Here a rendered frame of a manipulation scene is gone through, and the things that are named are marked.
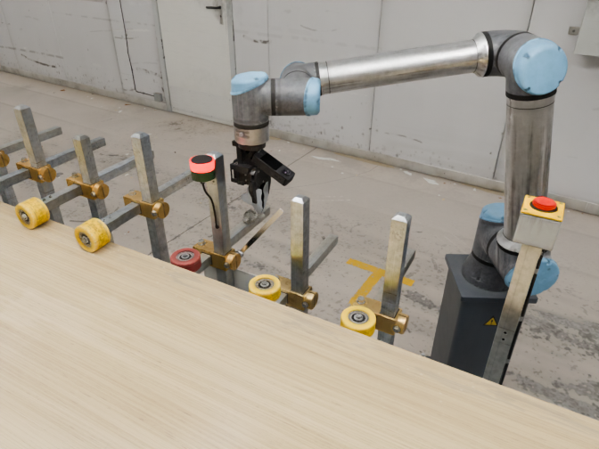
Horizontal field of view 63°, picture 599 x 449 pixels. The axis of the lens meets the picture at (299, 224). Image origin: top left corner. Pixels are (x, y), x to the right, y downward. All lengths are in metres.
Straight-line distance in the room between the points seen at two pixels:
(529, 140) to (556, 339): 1.46
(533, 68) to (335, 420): 0.89
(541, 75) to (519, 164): 0.24
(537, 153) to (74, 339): 1.19
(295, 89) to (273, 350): 0.60
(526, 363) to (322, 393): 1.60
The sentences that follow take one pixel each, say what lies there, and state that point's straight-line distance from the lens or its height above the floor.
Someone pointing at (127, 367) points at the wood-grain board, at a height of 0.90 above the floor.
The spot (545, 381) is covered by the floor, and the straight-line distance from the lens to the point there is 2.43.
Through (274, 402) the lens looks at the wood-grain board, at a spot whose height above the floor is 0.90.
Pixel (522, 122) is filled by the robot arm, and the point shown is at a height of 1.25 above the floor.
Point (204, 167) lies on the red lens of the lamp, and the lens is 1.20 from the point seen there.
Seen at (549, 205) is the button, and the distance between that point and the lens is 0.99.
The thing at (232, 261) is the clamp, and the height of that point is 0.86.
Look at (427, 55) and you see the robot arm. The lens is 1.37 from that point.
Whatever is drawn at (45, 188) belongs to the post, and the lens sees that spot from 1.88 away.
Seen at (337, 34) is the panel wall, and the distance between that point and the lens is 4.01.
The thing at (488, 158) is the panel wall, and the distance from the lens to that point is 3.81.
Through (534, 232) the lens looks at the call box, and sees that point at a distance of 0.99.
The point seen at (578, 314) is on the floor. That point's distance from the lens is 2.86.
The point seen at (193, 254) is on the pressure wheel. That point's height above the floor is 0.90.
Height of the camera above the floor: 1.66
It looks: 31 degrees down
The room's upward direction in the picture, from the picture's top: straight up
